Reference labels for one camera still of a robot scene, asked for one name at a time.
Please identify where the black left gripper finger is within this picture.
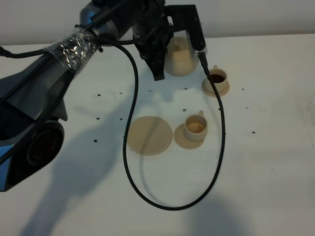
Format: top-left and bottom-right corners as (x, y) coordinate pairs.
(145, 58), (165, 81)

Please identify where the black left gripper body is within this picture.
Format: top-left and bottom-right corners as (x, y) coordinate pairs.
(132, 9), (171, 64)

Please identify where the beige ceramic teapot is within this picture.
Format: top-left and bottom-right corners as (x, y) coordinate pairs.
(164, 37), (199, 77)

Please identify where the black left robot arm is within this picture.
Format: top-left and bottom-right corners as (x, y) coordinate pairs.
(0, 0), (165, 192)

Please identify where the large beige teapot saucer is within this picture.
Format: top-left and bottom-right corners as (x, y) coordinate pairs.
(127, 116), (173, 156)

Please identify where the far beige teacup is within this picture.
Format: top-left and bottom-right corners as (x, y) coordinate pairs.
(204, 65), (228, 93)

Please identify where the beige teacup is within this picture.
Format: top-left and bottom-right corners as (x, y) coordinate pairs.
(184, 110), (208, 142)
(204, 65), (228, 93)

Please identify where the far beige cup saucer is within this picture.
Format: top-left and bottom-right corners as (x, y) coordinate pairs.
(201, 80), (230, 97)

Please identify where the beige cup saucer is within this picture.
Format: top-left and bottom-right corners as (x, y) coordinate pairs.
(174, 123), (205, 149)
(201, 80), (230, 97)

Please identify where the near beige teacup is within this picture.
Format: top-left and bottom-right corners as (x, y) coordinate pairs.
(184, 110), (208, 142)

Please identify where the near beige cup saucer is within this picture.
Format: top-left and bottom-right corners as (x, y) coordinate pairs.
(174, 123), (205, 149)

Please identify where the black braided camera cable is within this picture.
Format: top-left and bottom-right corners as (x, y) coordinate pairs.
(0, 41), (226, 211)

